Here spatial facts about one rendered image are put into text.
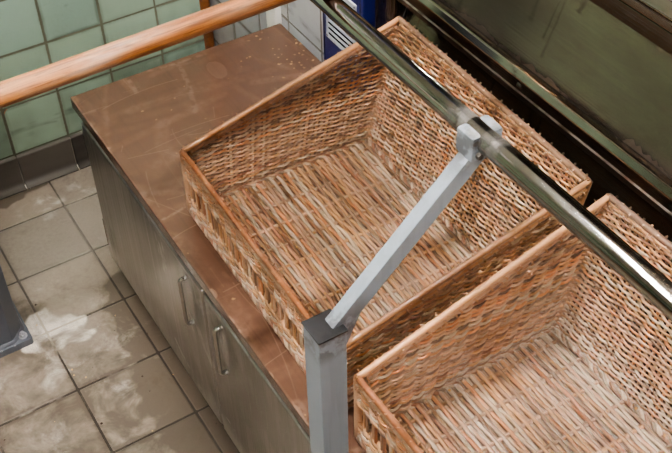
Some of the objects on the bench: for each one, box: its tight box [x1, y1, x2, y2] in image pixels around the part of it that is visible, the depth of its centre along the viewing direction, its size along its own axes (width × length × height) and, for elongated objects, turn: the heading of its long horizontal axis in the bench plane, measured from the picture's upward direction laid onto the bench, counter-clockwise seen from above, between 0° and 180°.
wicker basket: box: [353, 193, 672, 453], centre depth 147 cm, size 49×56×28 cm
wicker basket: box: [179, 16, 593, 409], centre depth 184 cm, size 49×56×28 cm
